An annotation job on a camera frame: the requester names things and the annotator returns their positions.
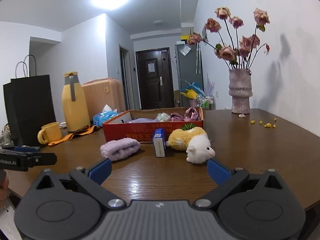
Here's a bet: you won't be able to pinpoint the person's left hand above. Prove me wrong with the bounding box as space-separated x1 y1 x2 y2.
0 176 9 206

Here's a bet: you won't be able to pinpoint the pink ribbed vase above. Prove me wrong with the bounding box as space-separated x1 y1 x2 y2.
229 69 253 114

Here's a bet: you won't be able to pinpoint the white iridescent pouf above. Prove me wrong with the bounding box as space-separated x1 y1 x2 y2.
156 113 171 122

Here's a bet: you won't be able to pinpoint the black paper shopping bag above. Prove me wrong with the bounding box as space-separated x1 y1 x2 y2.
3 61 56 146

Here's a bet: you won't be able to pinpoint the yellow ceramic mug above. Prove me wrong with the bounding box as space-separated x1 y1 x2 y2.
37 122 62 145

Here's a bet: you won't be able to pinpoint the yellow crumbs on table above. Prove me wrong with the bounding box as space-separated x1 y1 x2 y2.
249 118 277 128

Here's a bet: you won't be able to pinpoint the pink beige suitcase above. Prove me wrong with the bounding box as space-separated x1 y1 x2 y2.
82 78 126 121

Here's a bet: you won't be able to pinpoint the pink satin bow scrunchie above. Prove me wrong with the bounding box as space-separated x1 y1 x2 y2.
170 107 199 121

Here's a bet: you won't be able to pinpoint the dark brown entrance door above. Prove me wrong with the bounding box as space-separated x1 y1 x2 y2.
136 48 175 109

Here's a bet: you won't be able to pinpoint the grey cabinet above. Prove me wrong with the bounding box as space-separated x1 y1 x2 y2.
175 44 203 92

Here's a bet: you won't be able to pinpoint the yellow thermos jug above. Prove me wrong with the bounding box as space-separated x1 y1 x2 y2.
62 72 91 132

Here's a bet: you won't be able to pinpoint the lilac fluffy headband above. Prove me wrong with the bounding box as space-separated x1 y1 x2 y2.
100 138 140 161

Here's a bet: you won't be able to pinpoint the cluttered toy shelf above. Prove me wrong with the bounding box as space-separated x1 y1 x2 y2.
179 74 215 109

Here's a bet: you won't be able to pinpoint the orange strap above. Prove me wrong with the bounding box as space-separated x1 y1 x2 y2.
48 125 102 146

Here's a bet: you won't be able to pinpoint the yellow white alpaca plush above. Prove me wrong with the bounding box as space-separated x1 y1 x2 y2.
165 127 216 164

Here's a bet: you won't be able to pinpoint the purple cloth in box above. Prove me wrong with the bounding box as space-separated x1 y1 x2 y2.
127 118 158 124

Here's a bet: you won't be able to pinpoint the blue tissue pack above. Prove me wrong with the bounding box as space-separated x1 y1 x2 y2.
93 104 118 127

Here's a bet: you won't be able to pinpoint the red orange cardboard box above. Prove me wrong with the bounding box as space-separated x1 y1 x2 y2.
103 107 204 142

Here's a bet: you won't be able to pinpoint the blue white small carton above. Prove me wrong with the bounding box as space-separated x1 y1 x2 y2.
152 128 165 158

